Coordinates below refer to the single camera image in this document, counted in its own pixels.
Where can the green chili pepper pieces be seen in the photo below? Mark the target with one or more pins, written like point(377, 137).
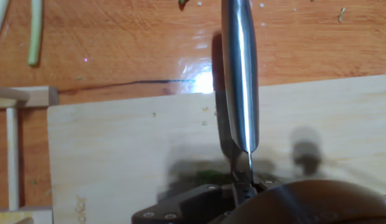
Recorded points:
point(211, 175)

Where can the small white vegetable scrap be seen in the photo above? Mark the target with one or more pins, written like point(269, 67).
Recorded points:
point(342, 14)

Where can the wooden peg dish rack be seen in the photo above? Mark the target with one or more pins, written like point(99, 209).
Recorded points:
point(12, 155)

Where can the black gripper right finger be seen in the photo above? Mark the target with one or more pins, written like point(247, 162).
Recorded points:
point(265, 184)

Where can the wooden cutting board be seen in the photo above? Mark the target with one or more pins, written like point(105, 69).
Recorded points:
point(118, 140)

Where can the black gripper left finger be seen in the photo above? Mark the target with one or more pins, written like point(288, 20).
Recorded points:
point(186, 208)

